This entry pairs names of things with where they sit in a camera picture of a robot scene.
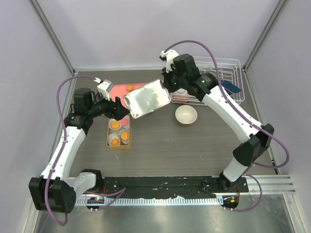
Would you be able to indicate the aluminium frame rail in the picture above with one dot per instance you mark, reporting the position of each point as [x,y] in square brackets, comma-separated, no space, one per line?
[268,184]

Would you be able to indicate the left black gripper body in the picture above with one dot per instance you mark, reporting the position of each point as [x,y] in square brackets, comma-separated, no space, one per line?
[103,107]

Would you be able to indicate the white slotted cable duct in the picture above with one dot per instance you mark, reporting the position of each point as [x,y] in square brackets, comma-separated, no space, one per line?
[178,201]

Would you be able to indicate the dark blue dish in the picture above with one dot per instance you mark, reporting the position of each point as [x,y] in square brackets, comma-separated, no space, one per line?
[230,88]

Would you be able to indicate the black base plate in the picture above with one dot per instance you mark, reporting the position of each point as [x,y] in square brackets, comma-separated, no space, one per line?
[189,187]

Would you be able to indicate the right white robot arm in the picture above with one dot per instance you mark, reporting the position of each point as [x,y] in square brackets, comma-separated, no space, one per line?
[255,138]

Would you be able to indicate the pink patterned cup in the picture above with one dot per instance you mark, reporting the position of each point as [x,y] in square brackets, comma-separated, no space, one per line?
[180,96]

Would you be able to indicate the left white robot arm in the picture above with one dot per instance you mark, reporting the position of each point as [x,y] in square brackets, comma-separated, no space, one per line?
[53,190]

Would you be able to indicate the white ceramic bowl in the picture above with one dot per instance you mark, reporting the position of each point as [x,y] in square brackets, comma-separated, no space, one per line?
[186,115]

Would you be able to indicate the pink plastic tray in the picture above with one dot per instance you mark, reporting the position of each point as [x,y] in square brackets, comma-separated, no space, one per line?
[119,90]

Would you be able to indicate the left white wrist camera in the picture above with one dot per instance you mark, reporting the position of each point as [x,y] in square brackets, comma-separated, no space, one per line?
[104,87]

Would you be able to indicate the pink round cookie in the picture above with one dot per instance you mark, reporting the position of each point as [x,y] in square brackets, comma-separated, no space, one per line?
[125,121]

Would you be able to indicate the orange flower cookie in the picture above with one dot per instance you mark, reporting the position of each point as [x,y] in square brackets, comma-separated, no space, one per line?
[115,142]
[129,88]

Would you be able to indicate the silver tin lid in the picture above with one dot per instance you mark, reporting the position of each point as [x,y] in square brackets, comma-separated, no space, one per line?
[147,99]

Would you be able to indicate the orange ridged round cookie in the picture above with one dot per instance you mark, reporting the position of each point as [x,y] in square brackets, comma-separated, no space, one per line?
[124,136]

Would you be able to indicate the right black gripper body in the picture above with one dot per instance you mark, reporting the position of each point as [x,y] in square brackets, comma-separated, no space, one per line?
[173,82]

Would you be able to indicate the orange flower cookie top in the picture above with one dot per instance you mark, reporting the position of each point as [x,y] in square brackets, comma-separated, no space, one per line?
[129,88]

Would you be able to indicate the gold cookie tin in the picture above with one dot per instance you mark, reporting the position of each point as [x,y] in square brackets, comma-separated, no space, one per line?
[122,146]

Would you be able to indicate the white wire dish rack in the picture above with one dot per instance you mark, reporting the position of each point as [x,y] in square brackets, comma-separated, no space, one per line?
[229,69]

